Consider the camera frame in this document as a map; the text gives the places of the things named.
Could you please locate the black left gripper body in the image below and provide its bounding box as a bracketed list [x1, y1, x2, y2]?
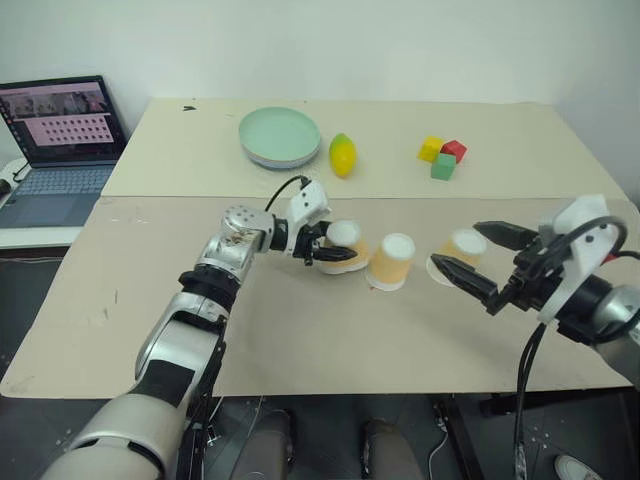
[287, 221, 332, 267]

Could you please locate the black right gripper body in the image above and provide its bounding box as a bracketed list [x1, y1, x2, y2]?
[498, 233, 572, 312]

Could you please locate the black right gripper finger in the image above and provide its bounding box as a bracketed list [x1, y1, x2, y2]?
[473, 220, 540, 248]
[430, 253, 502, 316]

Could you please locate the orange paper cup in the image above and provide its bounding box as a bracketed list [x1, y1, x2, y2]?
[315, 219, 372, 276]
[364, 232, 417, 292]
[425, 228, 489, 289]

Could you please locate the yellow green mango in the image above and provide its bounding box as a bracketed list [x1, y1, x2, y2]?
[327, 132, 360, 179]

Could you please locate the pale lavender plate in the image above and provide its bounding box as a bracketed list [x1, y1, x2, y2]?
[241, 144, 321, 172]

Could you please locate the green wooden cube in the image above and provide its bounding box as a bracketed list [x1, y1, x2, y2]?
[430, 152, 458, 182]

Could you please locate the red wooden cube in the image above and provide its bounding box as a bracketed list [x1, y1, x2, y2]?
[440, 139, 468, 165]

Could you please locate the mint green plate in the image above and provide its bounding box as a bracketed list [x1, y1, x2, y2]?
[238, 106, 322, 164]

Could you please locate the yellow wooden cube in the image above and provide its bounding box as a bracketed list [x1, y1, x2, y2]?
[417, 135, 446, 164]

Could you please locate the grey rounded shape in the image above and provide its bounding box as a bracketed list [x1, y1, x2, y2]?
[227, 408, 297, 480]
[361, 418, 427, 480]

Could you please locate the white shoe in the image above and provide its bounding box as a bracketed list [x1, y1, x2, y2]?
[553, 453, 603, 480]

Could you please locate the blue grey laptop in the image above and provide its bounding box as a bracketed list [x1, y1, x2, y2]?
[0, 75, 130, 230]

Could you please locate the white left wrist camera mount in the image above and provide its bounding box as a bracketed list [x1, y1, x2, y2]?
[286, 180, 332, 227]

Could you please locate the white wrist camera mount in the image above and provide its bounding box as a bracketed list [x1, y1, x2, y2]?
[286, 180, 332, 227]
[537, 193, 630, 325]

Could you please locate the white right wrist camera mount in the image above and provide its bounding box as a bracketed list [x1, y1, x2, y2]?
[537, 193, 630, 325]

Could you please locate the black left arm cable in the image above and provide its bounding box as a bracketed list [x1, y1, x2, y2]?
[264, 174, 309, 212]

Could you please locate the black table frame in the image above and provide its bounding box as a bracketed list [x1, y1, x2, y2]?
[433, 389, 640, 480]

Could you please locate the thin white floor cable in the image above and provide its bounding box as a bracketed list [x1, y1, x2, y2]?
[427, 427, 450, 474]

